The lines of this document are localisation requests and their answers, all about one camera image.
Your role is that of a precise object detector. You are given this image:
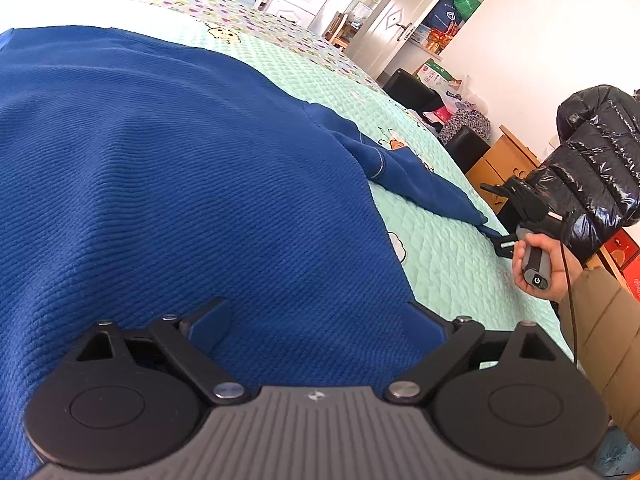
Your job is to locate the person's right hand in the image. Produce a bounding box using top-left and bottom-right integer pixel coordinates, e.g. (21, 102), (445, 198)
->
(512, 233), (584, 302)

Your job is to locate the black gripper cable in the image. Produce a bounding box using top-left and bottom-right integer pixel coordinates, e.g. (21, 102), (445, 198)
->
(558, 209), (582, 363)

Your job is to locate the black puffer jacket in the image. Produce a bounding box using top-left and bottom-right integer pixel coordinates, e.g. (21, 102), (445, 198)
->
(525, 84), (640, 262)

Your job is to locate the wooden dresser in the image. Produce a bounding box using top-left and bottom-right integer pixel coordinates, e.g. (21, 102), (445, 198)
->
(465, 125), (540, 214)

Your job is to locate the wooden chair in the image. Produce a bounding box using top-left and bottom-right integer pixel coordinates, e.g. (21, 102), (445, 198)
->
(323, 12), (360, 51)

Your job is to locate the blue knit sweater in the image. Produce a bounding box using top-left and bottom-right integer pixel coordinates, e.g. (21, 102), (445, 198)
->
(1, 26), (491, 479)

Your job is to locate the mint quilted bee bedspread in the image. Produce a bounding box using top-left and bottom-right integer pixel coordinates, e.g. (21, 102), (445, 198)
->
(1, 0), (562, 341)

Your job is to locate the black armchair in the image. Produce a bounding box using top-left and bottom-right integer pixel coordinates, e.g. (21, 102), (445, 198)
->
(382, 68), (490, 174)

